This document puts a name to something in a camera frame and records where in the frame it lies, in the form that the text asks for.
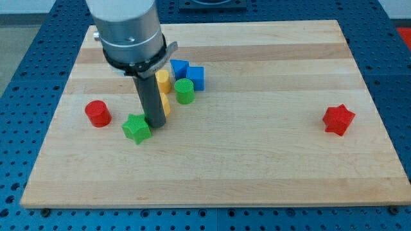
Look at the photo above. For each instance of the green star block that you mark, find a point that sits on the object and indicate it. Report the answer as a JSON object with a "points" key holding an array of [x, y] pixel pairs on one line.
{"points": [[136, 128]]}

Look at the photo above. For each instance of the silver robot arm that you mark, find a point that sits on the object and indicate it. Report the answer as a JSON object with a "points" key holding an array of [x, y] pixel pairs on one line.
{"points": [[131, 36]]}

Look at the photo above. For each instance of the yellow hexagon block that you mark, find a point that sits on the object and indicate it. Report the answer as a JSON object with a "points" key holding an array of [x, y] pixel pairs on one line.
{"points": [[165, 104]]}

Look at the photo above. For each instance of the red star block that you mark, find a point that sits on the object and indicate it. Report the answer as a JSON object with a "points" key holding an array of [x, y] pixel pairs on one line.
{"points": [[338, 119]]}

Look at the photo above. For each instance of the green cylinder block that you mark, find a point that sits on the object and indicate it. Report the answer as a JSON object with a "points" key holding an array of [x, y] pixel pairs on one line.
{"points": [[184, 89]]}

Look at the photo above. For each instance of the blue cube block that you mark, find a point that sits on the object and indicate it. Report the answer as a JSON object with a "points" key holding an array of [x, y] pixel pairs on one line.
{"points": [[196, 75]]}

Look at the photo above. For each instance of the blue angular block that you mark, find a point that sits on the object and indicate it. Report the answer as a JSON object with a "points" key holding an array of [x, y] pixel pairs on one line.
{"points": [[179, 68]]}

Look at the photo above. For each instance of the wooden board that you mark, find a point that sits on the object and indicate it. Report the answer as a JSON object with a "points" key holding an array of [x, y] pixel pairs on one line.
{"points": [[254, 137]]}

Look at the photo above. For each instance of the yellow cylinder block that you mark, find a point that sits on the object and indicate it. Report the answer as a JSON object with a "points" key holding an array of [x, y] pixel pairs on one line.
{"points": [[163, 81]]}

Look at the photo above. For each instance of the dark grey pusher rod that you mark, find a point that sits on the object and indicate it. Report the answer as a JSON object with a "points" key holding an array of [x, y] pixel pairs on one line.
{"points": [[151, 102]]}

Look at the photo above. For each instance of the red cylinder block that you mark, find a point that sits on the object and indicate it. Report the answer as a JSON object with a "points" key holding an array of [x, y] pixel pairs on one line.
{"points": [[98, 113]]}

